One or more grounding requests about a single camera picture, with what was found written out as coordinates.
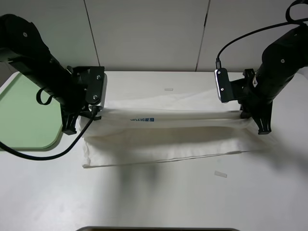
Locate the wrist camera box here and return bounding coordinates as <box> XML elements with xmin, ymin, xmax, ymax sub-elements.
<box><xmin>86</xmin><ymin>66</ymin><xmax>107</xmax><ymax>111</ymax></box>
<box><xmin>214</xmin><ymin>68</ymin><xmax>233</xmax><ymax>103</ymax></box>

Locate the black right camera cable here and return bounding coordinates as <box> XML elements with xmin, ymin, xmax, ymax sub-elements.
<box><xmin>215</xmin><ymin>0</ymin><xmax>308</xmax><ymax>69</ymax></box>

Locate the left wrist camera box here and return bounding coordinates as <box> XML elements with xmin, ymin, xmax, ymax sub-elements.
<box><xmin>86</xmin><ymin>66</ymin><xmax>107</xmax><ymax>111</ymax></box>

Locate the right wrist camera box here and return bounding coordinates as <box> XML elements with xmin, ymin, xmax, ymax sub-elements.
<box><xmin>214</xmin><ymin>68</ymin><xmax>233</xmax><ymax>103</ymax></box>

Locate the white tape strip near-right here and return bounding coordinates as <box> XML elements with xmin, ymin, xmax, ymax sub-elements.
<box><xmin>214</xmin><ymin>171</ymin><xmax>227</xmax><ymax>178</ymax></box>

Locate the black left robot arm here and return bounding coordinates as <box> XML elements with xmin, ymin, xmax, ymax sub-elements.
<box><xmin>0</xmin><ymin>14</ymin><xmax>107</xmax><ymax>135</ymax></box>

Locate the white short sleeve t-shirt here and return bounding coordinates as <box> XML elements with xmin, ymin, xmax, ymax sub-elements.
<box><xmin>82</xmin><ymin>72</ymin><xmax>270</xmax><ymax>168</ymax></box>

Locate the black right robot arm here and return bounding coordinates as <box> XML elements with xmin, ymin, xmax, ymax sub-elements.
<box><xmin>232</xmin><ymin>24</ymin><xmax>308</xmax><ymax>135</ymax></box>

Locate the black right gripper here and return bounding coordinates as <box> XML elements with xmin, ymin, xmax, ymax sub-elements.
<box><xmin>231</xmin><ymin>69</ymin><xmax>272</xmax><ymax>135</ymax></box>

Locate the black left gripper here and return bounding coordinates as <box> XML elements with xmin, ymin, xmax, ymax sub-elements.
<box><xmin>61</xmin><ymin>66</ymin><xmax>102</xmax><ymax>135</ymax></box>

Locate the light green plastic tray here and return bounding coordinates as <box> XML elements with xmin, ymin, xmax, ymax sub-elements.
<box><xmin>0</xmin><ymin>72</ymin><xmax>62</xmax><ymax>150</ymax></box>

